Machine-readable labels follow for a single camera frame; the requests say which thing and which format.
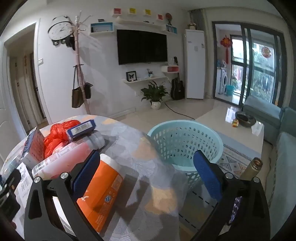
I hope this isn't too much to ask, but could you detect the beige coffee table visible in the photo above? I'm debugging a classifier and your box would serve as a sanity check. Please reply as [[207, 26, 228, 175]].
[[194, 102, 265, 160]]

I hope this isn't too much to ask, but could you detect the white washing machine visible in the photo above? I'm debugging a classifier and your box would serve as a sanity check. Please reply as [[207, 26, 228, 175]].
[[217, 67, 229, 94]]

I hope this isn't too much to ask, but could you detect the black wall television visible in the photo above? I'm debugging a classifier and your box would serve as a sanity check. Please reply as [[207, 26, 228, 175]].
[[116, 29, 168, 65]]

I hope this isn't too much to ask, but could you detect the tall white appliance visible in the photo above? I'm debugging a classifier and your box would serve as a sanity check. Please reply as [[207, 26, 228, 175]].
[[183, 29, 206, 100]]

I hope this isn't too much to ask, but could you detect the patterned rug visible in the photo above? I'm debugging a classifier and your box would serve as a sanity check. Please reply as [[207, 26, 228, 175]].
[[217, 144, 255, 179]]

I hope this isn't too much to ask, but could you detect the black framed sliding glass door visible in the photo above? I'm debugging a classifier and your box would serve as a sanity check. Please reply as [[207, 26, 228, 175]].
[[212, 21, 286, 105]]

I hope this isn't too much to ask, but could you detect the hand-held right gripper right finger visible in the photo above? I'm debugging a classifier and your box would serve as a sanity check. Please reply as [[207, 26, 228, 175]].
[[190, 149, 271, 241]]

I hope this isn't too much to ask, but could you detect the white printed carton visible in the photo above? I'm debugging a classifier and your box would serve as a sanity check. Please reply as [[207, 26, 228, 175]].
[[14, 162, 35, 207]]

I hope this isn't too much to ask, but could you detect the brown handbag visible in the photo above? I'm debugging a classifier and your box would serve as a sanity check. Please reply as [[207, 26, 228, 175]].
[[72, 66, 84, 108]]

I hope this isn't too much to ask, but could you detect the light blue plastic basket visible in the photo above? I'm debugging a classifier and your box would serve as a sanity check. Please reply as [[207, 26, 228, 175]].
[[147, 120, 223, 194]]

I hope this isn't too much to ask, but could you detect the round red window sticker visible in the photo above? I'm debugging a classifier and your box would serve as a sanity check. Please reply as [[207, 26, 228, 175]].
[[261, 46, 273, 58]]

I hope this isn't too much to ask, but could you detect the blue box with white label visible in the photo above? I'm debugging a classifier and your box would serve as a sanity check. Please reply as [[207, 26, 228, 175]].
[[67, 119, 96, 143]]

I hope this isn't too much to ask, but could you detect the metal thermos bottle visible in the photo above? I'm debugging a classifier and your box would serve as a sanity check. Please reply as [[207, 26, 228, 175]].
[[240, 157, 263, 180]]

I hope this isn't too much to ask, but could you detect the blue-grey sofa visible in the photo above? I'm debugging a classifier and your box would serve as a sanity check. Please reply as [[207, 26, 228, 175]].
[[242, 95, 296, 239]]

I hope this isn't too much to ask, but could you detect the pink coat rack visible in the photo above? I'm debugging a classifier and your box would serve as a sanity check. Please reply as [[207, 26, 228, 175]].
[[66, 10, 93, 115]]

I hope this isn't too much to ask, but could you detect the long white wall shelf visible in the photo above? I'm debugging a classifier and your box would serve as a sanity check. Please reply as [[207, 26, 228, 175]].
[[122, 75, 171, 84]]

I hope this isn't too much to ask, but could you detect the white door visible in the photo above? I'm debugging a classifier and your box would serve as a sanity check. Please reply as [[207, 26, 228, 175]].
[[0, 44, 26, 151]]

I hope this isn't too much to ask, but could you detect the white wall clock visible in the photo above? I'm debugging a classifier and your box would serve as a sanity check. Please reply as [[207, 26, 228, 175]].
[[48, 16, 74, 47]]

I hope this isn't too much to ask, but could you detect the small black bag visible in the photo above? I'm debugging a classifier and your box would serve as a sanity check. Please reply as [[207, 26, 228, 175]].
[[84, 82, 93, 100]]

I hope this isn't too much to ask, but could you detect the potted plant in white pot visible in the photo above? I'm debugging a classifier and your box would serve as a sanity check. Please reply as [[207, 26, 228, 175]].
[[141, 81, 169, 110]]

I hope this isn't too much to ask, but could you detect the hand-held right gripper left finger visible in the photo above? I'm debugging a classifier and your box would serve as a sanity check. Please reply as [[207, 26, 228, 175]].
[[24, 150, 102, 241]]

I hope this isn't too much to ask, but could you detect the white and red wall box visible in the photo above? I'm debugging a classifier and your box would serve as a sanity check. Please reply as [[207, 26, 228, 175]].
[[161, 65, 180, 75]]

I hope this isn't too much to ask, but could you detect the pink bottle with grey cap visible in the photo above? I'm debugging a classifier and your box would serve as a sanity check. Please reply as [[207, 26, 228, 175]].
[[32, 130, 105, 181]]

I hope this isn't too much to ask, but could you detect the red plastic bag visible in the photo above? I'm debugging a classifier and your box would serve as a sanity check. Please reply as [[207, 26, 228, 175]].
[[44, 120, 81, 163]]

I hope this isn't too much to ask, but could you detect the white shelf with blue box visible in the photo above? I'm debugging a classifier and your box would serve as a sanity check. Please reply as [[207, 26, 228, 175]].
[[90, 22, 115, 36]]

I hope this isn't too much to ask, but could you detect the red and white carton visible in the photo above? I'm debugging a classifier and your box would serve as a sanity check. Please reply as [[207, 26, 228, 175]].
[[22, 127, 45, 169]]

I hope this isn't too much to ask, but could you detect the red knot decoration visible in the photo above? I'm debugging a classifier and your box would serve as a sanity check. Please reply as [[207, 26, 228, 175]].
[[220, 35, 233, 64]]

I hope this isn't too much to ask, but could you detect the black floor cable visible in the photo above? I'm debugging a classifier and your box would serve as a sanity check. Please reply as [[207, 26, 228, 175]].
[[165, 101, 196, 120]]

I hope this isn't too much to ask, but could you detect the black guitar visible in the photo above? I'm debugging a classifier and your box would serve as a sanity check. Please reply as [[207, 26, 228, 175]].
[[171, 73, 185, 100]]

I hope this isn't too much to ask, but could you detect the curved white wall shelf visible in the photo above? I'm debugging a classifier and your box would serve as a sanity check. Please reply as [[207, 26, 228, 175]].
[[116, 16, 167, 30]]

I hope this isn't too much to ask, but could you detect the dark bowl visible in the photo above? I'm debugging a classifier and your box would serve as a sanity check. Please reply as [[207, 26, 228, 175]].
[[235, 111, 257, 128]]

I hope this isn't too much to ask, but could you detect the orange plastic container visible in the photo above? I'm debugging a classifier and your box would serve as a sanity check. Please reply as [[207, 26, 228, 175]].
[[76, 153, 124, 233]]

